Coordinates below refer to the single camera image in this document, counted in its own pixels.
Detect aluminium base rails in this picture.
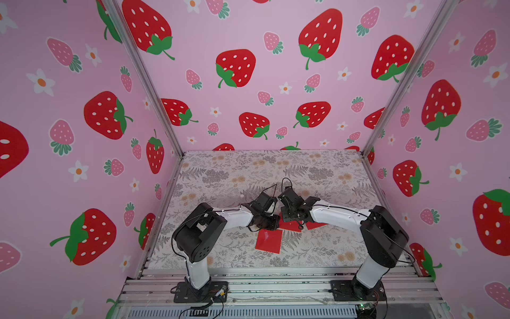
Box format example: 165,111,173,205
112,266,452,318

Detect red envelope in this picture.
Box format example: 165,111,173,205
306,222,327,230
255,229,283,254
278,214,301,233

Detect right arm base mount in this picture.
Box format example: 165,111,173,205
330,278,387,303

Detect aluminium frame post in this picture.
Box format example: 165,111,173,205
361,0,459,157
102,0,185,158

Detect aluminium frame post right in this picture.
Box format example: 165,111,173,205
361,0,459,157

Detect aluminium frame post left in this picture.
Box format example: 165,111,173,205
102,0,185,158

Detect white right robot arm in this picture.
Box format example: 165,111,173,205
278,186,409,289

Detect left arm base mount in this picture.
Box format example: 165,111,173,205
173,280,228,304

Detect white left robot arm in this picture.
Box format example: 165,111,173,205
171,192,280,295

